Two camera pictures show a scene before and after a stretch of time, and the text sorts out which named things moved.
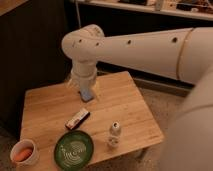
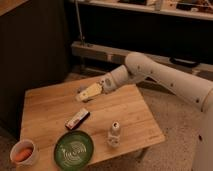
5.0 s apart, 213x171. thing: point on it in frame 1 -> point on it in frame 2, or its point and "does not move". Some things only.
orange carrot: (23, 155) does not move
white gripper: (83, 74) -> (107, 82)
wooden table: (117, 120) does not move
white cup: (23, 152) does not move
